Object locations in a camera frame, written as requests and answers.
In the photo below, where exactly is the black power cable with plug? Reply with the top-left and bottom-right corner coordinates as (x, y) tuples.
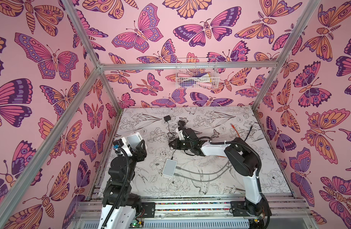
(163, 120), (182, 161)

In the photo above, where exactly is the grey ethernet cable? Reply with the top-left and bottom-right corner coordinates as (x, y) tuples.
(175, 160), (230, 176)
(174, 165), (232, 183)

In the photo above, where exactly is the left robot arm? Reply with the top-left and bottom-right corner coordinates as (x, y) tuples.
(98, 138), (147, 229)

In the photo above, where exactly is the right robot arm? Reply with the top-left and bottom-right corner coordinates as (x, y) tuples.
(168, 127), (272, 220)

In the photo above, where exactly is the black power adapter far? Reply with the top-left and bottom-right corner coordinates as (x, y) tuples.
(164, 115), (171, 122)

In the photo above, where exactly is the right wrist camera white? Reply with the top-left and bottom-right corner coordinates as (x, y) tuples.
(177, 120), (185, 141)

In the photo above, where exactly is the red ethernet cable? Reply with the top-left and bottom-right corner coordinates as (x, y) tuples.
(230, 123), (241, 139)

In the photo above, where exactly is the white wire basket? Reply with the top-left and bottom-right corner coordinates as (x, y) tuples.
(174, 57), (220, 90)

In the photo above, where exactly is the front aluminium rail base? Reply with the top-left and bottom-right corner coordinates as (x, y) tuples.
(69, 196), (319, 229)

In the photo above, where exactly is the aluminium frame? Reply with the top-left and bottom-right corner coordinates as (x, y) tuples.
(0, 1), (320, 229)

